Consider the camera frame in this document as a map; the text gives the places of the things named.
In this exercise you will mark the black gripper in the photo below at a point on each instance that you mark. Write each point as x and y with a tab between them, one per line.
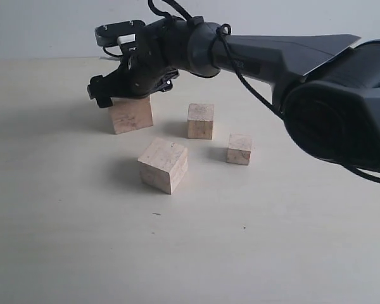
143	72

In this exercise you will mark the third largest wooden cube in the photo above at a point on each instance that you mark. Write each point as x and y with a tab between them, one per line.
200	121

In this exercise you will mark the second largest wooden cube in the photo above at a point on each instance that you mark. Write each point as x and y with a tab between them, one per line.
163	165

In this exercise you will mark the smallest wooden cube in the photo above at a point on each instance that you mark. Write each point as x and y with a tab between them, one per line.
239	149

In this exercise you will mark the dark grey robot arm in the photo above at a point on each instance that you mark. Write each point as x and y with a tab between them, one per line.
326	88

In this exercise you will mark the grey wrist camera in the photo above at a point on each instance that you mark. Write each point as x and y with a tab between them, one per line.
116	34

